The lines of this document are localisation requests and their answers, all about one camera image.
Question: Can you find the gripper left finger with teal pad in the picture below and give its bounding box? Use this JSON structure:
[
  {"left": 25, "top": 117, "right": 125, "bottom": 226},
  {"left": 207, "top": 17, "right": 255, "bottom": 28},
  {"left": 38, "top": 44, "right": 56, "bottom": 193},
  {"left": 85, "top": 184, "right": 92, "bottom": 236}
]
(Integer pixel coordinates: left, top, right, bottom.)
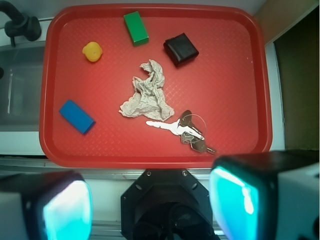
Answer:
[{"left": 0, "top": 170, "right": 93, "bottom": 240}]

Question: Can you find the crumpled grey paper towel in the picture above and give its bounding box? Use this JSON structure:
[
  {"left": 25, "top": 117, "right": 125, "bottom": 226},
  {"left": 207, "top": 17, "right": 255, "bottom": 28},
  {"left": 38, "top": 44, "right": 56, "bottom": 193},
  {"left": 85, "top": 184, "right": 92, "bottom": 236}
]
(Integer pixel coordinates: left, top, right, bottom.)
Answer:
[{"left": 118, "top": 59, "right": 175, "bottom": 122}]

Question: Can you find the red plastic tray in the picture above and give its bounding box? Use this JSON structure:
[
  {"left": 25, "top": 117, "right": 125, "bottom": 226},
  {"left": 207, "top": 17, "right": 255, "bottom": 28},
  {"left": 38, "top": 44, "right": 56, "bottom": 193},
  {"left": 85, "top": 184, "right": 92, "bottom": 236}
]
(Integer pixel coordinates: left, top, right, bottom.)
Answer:
[{"left": 39, "top": 4, "right": 272, "bottom": 169}]

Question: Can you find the silver key bunch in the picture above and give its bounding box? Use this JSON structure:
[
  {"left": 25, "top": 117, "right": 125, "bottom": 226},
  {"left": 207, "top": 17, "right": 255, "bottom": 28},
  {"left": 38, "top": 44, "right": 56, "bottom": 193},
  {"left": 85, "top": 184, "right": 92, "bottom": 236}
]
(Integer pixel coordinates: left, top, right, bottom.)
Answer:
[{"left": 145, "top": 110, "right": 217, "bottom": 155}]

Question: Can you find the yellow rubber duck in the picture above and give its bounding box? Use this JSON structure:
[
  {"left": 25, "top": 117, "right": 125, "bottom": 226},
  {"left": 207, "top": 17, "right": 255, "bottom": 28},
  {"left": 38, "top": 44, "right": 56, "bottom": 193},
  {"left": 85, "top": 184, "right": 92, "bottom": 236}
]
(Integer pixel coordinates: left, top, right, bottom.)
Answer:
[{"left": 82, "top": 41, "right": 103, "bottom": 63}]

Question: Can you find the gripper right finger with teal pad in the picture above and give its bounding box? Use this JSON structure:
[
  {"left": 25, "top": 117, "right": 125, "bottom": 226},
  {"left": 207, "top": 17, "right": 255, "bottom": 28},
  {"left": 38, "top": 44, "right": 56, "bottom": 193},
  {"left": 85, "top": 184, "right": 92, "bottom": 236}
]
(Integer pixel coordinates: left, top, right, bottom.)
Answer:
[{"left": 209, "top": 150, "right": 320, "bottom": 240}]

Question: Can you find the blue rectangular block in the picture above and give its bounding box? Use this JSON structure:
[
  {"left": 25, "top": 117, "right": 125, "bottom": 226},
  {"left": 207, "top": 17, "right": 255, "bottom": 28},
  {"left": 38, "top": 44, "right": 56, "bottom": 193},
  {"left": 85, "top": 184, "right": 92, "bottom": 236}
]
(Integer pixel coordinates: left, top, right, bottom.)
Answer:
[{"left": 59, "top": 100, "right": 96, "bottom": 135}]

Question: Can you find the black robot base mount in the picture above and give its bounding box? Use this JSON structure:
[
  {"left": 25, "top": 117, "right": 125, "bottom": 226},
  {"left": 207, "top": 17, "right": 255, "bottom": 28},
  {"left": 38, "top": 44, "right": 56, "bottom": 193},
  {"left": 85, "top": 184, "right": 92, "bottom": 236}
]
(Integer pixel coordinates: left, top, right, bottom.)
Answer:
[{"left": 120, "top": 169, "right": 219, "bottom": 240}]

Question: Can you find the black leather wallet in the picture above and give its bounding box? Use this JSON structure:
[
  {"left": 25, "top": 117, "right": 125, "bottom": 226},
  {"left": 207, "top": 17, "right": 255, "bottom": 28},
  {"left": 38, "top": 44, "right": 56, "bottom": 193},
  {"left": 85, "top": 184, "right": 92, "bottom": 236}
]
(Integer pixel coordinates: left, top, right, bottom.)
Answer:
[{"left": 163, "top": 33, "right": 199, "bottom": 67}]

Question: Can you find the green rectangular block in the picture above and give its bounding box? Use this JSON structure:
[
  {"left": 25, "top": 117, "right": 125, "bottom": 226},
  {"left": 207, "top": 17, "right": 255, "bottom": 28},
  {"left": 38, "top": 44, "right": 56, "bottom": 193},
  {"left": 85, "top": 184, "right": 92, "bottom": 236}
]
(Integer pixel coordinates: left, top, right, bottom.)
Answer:
[{"left": 123, "top": 11, "right": 149, "bottom": 47}]

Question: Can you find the stainless steel sink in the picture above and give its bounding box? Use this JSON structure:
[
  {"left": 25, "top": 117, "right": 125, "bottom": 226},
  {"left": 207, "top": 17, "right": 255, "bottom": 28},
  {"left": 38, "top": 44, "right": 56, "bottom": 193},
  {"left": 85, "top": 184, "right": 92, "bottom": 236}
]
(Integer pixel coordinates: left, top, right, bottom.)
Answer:
[{"left": 0, "top": 41, "right": 45, "bottom": 132}]

